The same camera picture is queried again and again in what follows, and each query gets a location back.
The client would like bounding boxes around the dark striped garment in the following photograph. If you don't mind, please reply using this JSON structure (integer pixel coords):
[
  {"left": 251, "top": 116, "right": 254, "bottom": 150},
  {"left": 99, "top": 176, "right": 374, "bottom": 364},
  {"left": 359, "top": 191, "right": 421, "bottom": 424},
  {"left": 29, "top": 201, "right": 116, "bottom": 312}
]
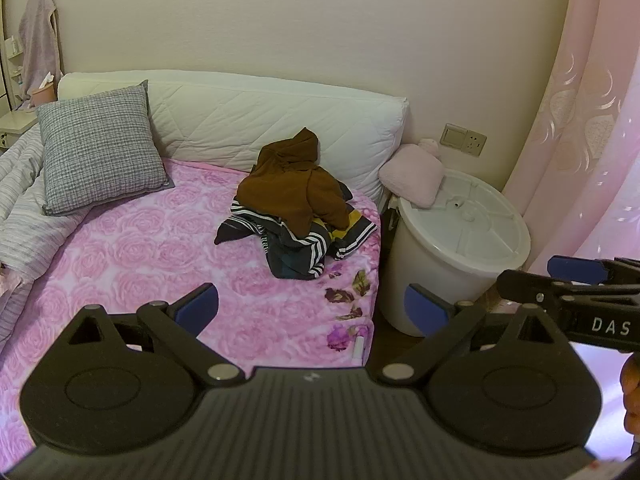
[{"left": 214, "top": 180, "right": 379, "bottom": 281}]

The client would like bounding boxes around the beige wall switch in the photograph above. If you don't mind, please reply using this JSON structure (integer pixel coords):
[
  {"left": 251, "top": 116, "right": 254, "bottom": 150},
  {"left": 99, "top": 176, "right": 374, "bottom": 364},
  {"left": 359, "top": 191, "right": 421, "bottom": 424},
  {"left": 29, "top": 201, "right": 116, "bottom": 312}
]
[{"left": 440, "top": 123, "right": 469, "bottom": 149}]

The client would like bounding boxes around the pink patterned curtain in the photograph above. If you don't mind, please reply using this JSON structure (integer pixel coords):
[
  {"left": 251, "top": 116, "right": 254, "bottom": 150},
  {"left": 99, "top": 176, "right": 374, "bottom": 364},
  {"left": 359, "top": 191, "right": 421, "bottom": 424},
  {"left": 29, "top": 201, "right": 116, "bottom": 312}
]
[{"left": 500, "top": 0, "right": 640, "bottom": 281}]

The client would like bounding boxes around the pink floral blanket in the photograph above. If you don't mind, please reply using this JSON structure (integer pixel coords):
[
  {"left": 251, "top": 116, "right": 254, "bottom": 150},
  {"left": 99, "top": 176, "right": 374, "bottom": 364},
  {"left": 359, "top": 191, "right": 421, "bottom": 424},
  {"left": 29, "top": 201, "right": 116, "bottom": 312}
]
[{"left": 0, "top": 157, "right": 383, "bottom": 453}]

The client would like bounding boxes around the beige wall socket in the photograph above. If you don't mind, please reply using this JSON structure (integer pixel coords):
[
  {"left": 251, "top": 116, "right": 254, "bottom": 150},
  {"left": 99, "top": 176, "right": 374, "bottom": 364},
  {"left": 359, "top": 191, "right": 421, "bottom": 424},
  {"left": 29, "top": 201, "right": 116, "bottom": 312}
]
[{"left": 462, "top": 129, "right": 488, "bottom": 157}]

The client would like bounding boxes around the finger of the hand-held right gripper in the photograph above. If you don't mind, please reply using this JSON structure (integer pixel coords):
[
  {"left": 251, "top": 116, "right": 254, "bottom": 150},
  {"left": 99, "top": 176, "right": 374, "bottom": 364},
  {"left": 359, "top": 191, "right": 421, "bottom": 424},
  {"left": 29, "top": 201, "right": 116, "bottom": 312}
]
[
  {"left": 495, "top": 269, "right": 571, "bottom": 312},
  {"left": 546, "top": 256, "right": 640, "bottom": 287}
]

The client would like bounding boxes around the person's right hand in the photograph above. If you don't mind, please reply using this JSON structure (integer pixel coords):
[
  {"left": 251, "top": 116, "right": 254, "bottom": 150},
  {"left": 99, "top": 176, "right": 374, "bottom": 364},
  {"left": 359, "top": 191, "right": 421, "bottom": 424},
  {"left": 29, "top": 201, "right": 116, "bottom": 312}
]
[{"left": 620, "top": 359, "right": 640, "bottom": 433}]

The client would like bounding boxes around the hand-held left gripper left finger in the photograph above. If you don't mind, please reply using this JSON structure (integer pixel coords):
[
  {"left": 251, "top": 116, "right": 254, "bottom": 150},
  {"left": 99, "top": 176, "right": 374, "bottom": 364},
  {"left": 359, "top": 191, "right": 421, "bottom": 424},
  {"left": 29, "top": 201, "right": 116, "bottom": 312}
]
[{"left": 67, "top": 282, "right": 246, "bottom": 387}]

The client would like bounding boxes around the pink tissue box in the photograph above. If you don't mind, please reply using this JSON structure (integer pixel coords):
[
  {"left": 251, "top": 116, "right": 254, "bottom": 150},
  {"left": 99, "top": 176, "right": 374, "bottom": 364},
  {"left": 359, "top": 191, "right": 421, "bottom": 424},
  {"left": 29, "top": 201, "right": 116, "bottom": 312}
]
[{"left": 27, "top": 72, "right": 57, "bottom": 109}]

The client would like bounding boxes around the white nightstand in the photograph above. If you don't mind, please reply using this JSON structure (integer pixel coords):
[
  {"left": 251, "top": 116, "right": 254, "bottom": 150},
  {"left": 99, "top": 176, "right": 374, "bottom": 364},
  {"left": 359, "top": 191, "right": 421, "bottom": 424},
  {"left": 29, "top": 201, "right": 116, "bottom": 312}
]
[{"left": 0, "top": 111, "right": 41, "bottom": 151}]

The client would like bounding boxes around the grey striped duvet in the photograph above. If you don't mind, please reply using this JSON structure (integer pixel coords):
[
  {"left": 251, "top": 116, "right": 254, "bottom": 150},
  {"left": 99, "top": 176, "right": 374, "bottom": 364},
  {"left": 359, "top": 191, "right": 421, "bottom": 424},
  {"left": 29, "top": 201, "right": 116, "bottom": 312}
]
[{"left": 0, "top": 127, "right": 91, "bottom": 341}]

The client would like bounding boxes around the pink plush cushion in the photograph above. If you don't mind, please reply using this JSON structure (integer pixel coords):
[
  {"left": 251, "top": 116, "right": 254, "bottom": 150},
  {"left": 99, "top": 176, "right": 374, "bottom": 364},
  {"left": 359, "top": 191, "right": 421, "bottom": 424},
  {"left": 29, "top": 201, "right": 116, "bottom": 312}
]
[{"left": 378, "top": 138, "right": 446, "bottom": 209}]

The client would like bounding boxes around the white shelf unit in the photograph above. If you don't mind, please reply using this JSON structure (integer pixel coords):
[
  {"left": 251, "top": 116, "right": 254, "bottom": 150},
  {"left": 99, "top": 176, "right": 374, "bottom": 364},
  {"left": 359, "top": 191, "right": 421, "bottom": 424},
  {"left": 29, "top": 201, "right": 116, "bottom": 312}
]
[{"left": 0, "top": 35, "right": 26, "bottom": 111}]

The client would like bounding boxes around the brown hoodie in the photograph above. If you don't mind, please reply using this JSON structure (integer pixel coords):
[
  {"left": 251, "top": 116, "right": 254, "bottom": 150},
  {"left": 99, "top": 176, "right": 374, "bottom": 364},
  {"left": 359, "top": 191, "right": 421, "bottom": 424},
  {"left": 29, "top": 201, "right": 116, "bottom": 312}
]
[{"left": 236, "top": 128, "right": 351, "bottom": 236}]

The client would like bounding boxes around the pale pink hanging towel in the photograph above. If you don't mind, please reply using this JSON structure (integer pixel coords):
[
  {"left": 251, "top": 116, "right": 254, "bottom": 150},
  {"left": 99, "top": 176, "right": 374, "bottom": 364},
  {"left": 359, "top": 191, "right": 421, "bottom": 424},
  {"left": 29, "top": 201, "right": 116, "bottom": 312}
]
[{"left": 19, "top": 0, "right": 63, "bottom": 96}]

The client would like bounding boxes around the white lidded bucket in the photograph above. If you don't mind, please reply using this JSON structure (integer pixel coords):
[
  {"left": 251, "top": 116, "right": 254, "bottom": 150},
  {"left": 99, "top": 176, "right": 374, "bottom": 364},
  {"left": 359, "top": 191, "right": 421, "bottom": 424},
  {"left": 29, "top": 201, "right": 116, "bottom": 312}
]
[{"left": 380, "top": 169, "right": 532, "bottom": 337}]

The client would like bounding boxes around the grey checked pillow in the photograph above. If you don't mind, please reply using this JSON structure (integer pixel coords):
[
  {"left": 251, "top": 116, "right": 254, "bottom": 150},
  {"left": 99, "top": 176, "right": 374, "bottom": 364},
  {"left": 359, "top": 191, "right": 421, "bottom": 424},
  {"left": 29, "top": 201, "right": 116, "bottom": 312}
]
[{"left": 36, "top": 80, "right": 176, "bottom": 217}]

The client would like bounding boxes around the white quilted headboard cushion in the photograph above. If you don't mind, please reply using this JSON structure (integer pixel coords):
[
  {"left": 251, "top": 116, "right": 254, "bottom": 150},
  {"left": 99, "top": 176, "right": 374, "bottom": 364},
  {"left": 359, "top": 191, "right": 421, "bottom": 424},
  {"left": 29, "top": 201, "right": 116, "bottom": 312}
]
[{"left": 57, "top": 71, "right": 411, "bottom": 206}]

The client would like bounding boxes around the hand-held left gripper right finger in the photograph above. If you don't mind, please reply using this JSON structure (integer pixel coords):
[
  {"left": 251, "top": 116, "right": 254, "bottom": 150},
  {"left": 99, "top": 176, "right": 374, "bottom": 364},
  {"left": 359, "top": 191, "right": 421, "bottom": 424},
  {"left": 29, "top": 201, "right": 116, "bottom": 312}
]
[{"left": 369, "top": 284, "right": 571, "bottom": 387}]

